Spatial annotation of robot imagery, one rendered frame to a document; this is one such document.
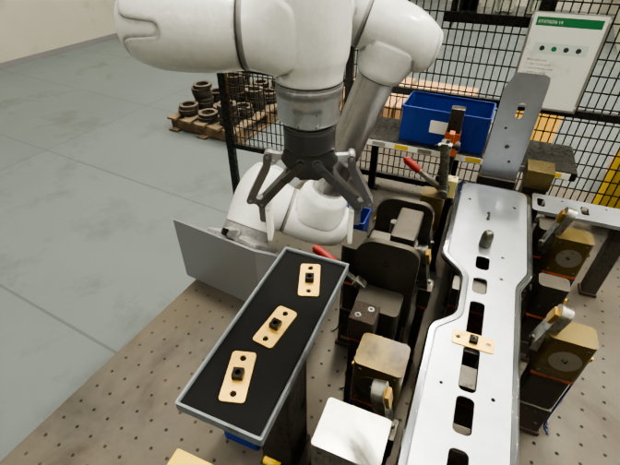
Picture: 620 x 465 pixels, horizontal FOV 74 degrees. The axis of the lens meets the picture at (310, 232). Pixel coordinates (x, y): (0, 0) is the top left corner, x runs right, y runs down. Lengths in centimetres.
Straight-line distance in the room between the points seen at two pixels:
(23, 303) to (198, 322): 159
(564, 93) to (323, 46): 130
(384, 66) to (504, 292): 61
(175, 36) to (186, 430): 91
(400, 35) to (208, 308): 96
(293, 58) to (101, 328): 208
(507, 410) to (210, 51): 76
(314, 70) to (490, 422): 66
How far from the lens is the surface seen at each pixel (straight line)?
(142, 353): 133
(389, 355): 78
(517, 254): 121
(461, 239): 120
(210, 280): 143
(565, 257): 127
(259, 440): 60
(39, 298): 277
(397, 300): 87
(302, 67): 52
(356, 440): 67
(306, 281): 77
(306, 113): 55
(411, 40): 106
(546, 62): 169
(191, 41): 54
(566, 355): 100
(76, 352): 239
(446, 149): 119
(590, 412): 135
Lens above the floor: 171
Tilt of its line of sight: 38 degrees down
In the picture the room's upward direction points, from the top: straight up
